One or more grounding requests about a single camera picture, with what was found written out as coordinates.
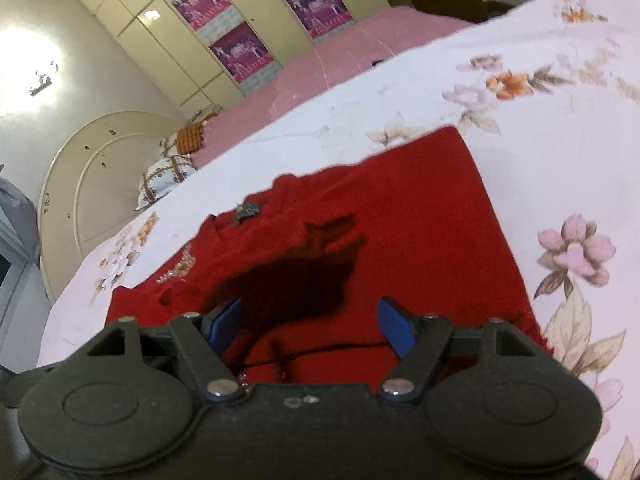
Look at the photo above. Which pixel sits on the white plaid pillow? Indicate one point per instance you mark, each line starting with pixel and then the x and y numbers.
pixel 165 175

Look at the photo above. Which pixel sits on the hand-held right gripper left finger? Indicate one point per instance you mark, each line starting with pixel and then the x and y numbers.
pixel 226 324

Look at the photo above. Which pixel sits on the grey cloth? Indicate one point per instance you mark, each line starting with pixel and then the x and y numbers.
pixel 15 210

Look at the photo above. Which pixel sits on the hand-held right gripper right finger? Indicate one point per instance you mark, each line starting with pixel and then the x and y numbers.
pixel 395 325

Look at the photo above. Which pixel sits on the red knit sweater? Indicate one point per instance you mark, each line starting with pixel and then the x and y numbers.
pixel 400 210

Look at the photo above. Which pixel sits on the wall hook rack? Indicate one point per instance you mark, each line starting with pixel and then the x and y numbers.
pixel 44 80

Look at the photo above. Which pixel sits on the orange patterned pillow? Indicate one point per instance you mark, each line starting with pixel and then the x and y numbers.
pixel 190 137

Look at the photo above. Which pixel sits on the cream wardrobe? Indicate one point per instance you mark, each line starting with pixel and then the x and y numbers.
pixel 150 35

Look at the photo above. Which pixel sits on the pink bedspread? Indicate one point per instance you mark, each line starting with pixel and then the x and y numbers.
pixel 325 70

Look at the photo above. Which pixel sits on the cream curved headboard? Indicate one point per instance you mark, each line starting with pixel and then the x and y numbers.
pixel 75 185

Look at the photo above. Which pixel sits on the floral white bed sheet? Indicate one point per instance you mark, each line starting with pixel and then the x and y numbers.
pixel 550 135

